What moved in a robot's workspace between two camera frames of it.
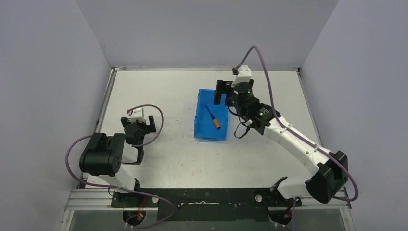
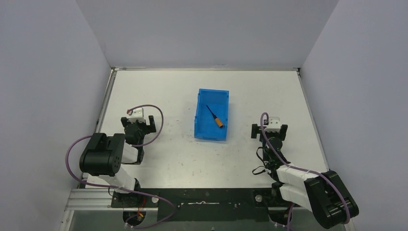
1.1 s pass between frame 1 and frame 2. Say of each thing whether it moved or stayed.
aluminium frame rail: stayed
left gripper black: stayed
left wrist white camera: stayed
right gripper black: moved
